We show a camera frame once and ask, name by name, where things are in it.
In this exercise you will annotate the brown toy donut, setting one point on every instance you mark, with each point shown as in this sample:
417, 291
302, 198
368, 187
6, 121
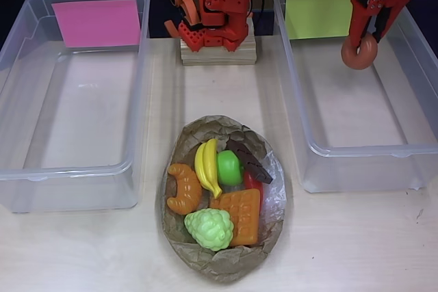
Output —
349, 59

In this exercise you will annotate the dark brown toy chocolate bar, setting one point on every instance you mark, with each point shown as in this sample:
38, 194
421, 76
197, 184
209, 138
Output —
251, 163

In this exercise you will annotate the green toy apple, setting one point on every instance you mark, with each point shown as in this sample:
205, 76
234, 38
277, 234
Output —
227, 169

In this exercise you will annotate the yellow toy banana bunch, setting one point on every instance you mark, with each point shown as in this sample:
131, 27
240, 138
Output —
205, 165

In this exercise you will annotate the orange toy waffle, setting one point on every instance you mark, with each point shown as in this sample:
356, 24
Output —
243, 213

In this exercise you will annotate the orange toy croissant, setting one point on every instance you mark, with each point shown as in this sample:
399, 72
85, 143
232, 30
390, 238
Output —
186, 189

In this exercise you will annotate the light green toy grapes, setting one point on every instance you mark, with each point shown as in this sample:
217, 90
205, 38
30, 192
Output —
208, 230

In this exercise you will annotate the orange-red robot arm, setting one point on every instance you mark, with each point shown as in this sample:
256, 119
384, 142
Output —
222, 8

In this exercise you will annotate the yellow-green paper label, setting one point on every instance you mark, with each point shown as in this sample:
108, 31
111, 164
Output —
315, 15

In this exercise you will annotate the clear plastic bin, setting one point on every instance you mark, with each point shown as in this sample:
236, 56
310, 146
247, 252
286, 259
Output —
359, 117
85, 117

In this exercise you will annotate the pink paper label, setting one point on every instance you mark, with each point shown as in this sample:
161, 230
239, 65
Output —
99, 23

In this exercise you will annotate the wooden base block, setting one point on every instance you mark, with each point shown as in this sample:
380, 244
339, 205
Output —
219, 57

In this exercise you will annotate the light orange printed part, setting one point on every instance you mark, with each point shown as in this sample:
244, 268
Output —
188, 3

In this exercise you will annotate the red toy chili pepper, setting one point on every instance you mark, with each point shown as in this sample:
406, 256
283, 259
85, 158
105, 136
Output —
252, 182

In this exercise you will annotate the crumpled brown paper bag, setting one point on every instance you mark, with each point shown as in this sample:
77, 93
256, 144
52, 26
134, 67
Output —
222, 264

